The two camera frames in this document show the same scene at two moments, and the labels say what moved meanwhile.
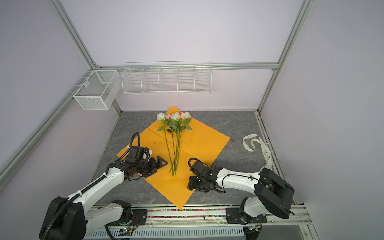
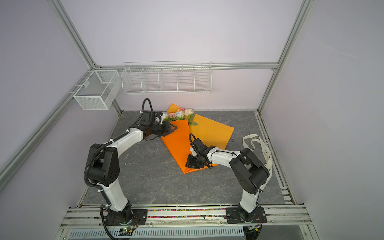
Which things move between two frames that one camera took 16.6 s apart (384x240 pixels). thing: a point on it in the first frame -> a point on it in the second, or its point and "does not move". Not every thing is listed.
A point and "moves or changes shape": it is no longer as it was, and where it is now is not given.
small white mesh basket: x=102 y=91 does not move
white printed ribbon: x=269 y=165 does not move
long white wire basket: x=167 y=77 does not move
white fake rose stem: x=161 y=117 moves or changes shape
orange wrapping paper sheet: x=177 y=137 moves or changes shape
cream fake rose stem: x=185 y=117 -> x=189 y=113
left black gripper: x=154 y=167 -> x=167 y=130
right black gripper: x=192 y=184 -> x=190 y=163
